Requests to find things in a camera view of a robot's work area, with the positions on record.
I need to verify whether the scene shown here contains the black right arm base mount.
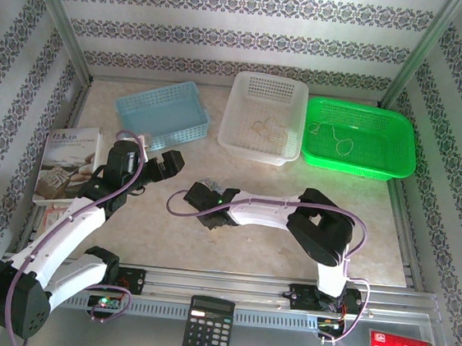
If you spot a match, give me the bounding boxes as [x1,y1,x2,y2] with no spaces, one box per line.
[286,282,369,321]

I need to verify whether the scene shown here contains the small control board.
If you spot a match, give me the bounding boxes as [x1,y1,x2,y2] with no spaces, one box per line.
[87,293,123,311]
[316,316,348,340]

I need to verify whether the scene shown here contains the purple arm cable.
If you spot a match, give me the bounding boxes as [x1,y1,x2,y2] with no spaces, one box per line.
[153,187,379,346]
[1,118,155,346]

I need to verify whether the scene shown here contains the aluminium frame post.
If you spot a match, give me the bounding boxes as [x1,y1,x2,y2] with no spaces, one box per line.
[377,0,462,117]
[14,0,102,85]

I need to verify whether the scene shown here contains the rubber bands in white basket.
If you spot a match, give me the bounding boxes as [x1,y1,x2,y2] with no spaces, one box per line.
[247,116,292,149]

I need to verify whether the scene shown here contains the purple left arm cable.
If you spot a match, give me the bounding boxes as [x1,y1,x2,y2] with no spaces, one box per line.
[1,118,155,346]

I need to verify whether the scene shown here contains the white plastic basket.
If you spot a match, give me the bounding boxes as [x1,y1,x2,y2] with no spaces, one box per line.
[214,68,312,170]

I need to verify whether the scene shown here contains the black calculator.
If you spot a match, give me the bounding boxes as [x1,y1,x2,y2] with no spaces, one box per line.
[181,293,238,346]

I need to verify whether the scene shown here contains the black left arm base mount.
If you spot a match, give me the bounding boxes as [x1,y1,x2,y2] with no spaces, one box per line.
[112,265,149,298]

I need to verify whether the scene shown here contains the rubber band in green basket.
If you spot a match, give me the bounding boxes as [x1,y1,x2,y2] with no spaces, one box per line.
[303,119,358,158]

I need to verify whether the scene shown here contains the green plastic basket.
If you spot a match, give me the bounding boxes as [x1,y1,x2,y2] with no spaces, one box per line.
[298,95,424,186]

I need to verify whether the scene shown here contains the grey slotted cable duct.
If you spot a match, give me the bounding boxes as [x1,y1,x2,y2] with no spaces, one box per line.
[60,287,349,337]

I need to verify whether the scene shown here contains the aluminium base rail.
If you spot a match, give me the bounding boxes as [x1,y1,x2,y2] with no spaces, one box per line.
[0,247,443,329]

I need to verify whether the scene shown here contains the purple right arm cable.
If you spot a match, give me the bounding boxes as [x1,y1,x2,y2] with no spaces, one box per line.
[153,187,379,346]

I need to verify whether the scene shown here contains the book with photo cover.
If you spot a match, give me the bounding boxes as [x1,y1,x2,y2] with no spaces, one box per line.
[30,120,106,213]

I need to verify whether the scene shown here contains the blue cable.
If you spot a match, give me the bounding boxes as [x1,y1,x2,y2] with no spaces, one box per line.
[196,174,224,192]

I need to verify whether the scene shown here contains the light blue plastic basket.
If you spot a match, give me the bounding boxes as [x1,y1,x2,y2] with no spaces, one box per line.
[111,73,216,157]

